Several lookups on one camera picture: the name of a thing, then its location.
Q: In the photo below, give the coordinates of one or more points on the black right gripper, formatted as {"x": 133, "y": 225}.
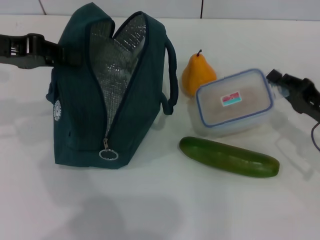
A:
{"x": 306, "y": 97}

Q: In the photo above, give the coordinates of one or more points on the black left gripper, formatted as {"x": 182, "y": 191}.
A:
{"x": 22, "y": 52}

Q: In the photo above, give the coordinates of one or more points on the dark teal insulated lunch bag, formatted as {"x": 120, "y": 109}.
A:
{"x": 75, "y": 112}

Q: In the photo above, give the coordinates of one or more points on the clear food container blue seal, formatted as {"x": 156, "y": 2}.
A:
{"x": 230, "y": 112}

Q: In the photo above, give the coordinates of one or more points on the green cucumber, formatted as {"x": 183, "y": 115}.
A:
{"x": 225, "y": 157}

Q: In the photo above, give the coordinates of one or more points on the orange pear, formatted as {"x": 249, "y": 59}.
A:
{"x": 197, "y": 72}

